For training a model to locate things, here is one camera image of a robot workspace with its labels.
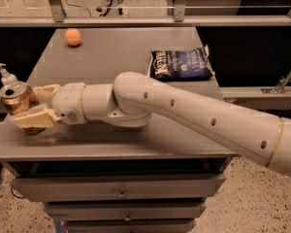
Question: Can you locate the orange fruit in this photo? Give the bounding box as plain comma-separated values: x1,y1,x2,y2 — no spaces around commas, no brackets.
65,28,81,47

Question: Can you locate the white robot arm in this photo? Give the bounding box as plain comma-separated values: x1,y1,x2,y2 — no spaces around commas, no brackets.
11,72,291,178

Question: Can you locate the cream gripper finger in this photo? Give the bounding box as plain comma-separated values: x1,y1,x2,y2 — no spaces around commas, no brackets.
33,84,60,95
11,108,61,128

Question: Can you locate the orange soda can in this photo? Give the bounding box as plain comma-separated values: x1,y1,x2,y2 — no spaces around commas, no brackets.
0,81,46,135

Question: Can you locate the white pump soap bottle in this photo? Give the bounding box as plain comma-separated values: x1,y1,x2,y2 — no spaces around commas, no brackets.
0,63,17,85

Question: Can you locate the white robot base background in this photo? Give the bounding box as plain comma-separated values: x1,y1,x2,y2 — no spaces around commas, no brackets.
96,0,124,17

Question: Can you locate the grey metal railing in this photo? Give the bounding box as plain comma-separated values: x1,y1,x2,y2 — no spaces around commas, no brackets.
0,0,291,27

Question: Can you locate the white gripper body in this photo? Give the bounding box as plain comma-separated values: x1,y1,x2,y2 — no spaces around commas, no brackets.
51,83,86,125

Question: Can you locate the grey drawer cabinet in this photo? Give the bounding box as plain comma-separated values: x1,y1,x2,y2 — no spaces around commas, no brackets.
0,27,234,233

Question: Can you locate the blue chip bag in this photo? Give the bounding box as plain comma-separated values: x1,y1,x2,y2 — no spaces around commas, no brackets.
146,47,213,83

